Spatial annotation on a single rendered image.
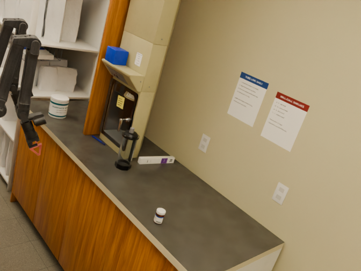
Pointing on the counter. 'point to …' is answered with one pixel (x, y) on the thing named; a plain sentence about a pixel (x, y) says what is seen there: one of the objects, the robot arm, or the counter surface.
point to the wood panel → (118, 9)
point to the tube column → (152, 20)
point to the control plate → (117, 75)
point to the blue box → (116, 55)
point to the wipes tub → (58, 106)
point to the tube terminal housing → (156, 49)
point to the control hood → (135, 81)
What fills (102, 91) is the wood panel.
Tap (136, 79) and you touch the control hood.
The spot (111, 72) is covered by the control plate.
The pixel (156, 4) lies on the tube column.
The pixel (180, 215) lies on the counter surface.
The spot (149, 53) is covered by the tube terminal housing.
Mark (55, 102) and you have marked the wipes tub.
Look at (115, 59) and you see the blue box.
